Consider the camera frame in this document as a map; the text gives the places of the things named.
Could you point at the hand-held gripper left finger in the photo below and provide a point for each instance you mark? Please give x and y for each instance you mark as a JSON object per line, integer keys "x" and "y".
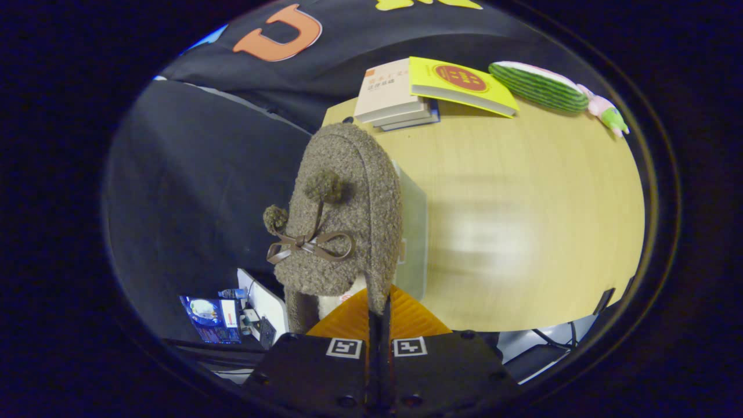
{"x": 372, "y": 360}

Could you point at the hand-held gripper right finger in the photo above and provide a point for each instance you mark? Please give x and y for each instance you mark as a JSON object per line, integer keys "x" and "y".
{"x": 387, "y": 360}

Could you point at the pale green fabric storage box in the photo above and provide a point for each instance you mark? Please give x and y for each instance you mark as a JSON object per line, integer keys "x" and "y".
{"x": 413, "y": 232}

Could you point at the brown fuzzy shoe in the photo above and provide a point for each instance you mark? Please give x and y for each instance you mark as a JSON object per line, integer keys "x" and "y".
{"x": 360, "y": 174}

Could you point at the white flat panel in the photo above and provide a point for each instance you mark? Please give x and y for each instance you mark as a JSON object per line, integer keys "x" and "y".
{"x": 270, "y": 305}

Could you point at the clear water bottle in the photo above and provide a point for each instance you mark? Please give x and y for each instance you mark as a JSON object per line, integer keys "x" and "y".
{"x": 232, "y": 294}

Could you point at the blue printed package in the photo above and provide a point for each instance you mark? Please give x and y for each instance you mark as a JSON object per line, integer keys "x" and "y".
{"x": 209, "y": 319}

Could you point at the thin blue-edged book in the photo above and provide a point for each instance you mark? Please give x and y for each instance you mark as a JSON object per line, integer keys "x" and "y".
{"x": 421, "y": 126}

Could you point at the thin white book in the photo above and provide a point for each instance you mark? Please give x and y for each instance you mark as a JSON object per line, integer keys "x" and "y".
{"x": 418, "y": 120}

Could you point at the beige book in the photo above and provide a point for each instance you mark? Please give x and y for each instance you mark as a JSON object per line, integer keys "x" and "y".
{"x": 386, "y": 87}

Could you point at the yellow book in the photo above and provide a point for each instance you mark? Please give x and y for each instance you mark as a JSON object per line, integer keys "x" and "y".
{"x": 458, "y": 81}

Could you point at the watermelon slice plush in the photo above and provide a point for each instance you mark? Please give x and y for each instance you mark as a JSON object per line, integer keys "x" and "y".
{"x": 540, "y": 87}

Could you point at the pink and green plush toy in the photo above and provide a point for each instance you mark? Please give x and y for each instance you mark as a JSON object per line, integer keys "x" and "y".
{"x": 606, "y": 113}

